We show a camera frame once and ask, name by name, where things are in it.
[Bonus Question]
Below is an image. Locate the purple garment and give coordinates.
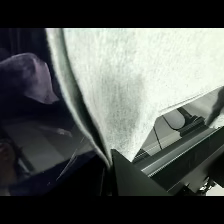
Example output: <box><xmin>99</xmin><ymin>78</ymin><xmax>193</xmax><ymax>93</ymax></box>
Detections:
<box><xmin>0</xmin><ymin>52</ymin><xmax>61</xmax><ymax>106</ymax></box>

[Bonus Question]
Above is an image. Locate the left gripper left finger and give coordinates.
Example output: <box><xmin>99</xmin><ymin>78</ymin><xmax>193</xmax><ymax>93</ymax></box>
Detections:
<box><xmin>36</xmin><ymin>151</ymin><xmax>108</xmax><ymax>197</ymax></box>

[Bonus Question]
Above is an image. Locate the grey garment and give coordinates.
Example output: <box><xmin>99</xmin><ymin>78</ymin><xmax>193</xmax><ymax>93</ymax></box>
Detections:
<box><xmin>44</xmin><ymin>27</ymin><xmax>224</xmax><ymax>168</ymax></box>

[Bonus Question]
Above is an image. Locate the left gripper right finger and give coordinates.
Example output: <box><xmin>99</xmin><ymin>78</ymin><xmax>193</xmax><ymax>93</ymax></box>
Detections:
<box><xmin>110</xmin><ymin>148</ymin><xmax>172</xmax><ymax>197</ymax></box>

